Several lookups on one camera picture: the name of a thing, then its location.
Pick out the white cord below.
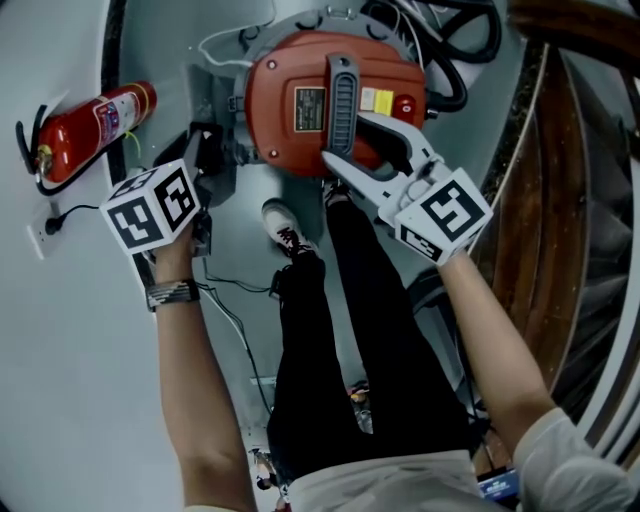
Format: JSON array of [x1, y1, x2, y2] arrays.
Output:
[[197, 0, 277, 69], [394, 0, 437, 72]]

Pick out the grey striped wristwatch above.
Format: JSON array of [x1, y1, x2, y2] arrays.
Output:
[[145, 278, 202, 313]]

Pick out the brown wooden newel post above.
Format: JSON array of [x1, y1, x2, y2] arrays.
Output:
[[506, 0, 640, 52]]

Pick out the person's white left shoe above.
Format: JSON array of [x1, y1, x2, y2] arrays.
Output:
[[260, 198, 319, 259]]

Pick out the black device with lit screen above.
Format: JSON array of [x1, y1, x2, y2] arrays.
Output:
[[476, 466, 520, 502]]

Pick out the person's left hand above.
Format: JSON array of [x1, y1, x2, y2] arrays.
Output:
[[149, 226, 199, 287]]

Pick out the person's white shoe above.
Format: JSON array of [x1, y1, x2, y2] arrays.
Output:
[[260, 198, 319, 259], [323, 179, 354, 209]]

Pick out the person's left forearm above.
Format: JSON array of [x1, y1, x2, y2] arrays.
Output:
[[155, 277, 259, 512]]

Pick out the black vacuum hose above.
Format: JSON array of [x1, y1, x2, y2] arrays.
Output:
[[361, 0, 503, 115]]

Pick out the red vacuum cleaner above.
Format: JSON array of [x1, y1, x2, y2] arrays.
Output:
[[228, 5, 441, 184]]

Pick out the white wall socket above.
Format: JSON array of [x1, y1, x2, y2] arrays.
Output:
[[26, 201, 62, 261]]

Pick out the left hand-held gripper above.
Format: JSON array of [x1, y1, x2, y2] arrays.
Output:
[[99, 126, 224, 258]]

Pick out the red fire extinguisher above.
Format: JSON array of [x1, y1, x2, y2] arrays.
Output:
[[14, 80, 159, 198]]

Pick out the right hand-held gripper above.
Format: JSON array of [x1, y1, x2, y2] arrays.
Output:
[[320, 111, 495, 267]]

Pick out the person's white right shoe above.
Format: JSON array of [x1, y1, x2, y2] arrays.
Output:
[[323, 179, 354, 209]]

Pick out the person's right forearm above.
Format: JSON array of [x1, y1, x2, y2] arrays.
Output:
[[436, 249, 557, 452]]

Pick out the black plug with cable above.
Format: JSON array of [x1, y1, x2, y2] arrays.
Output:
[[44, 203, 102, 237]]

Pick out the brown wooden staircase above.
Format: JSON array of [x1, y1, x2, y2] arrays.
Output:
[[468, 44, 640, 472]]

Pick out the person's white shirt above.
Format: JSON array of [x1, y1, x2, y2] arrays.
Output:
[[279, 406, 637, 512]]

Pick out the person's black trousers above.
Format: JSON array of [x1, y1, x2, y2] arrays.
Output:
[[266, 198, 474, 482]]

